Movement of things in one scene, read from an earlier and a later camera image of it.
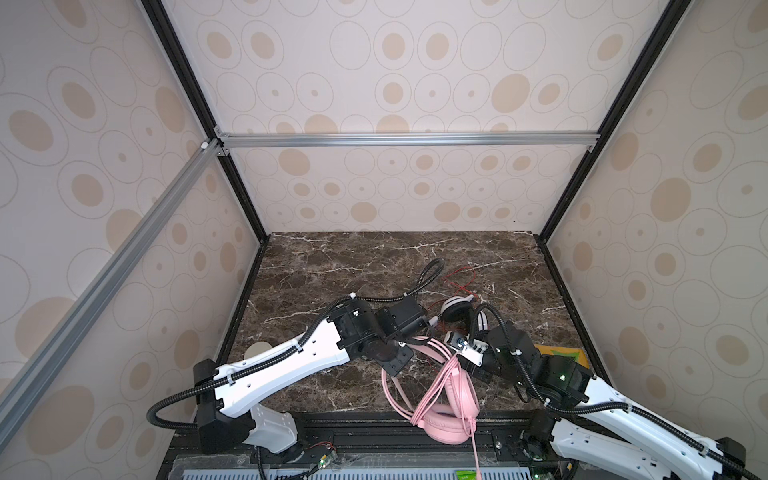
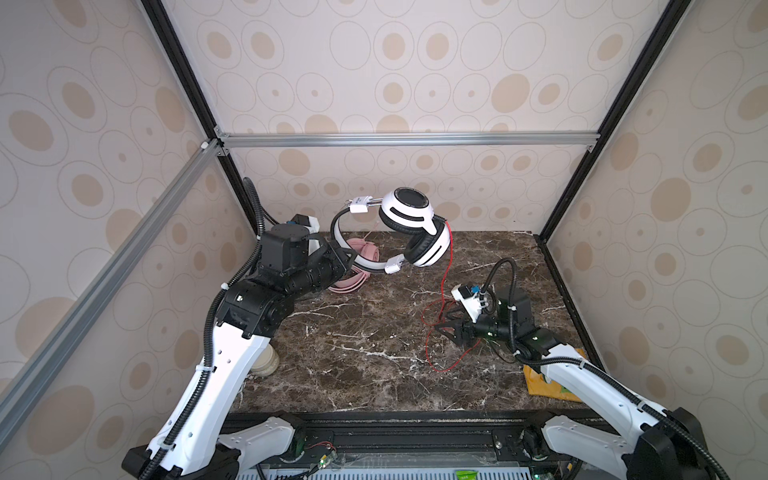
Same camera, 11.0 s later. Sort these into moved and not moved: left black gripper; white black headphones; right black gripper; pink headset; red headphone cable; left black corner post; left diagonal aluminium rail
Moved: white black headphones; red headphone cable; pink headset; right black gripper; left black gripper
Not moved: left diagonal aluminium rail; left black corner post
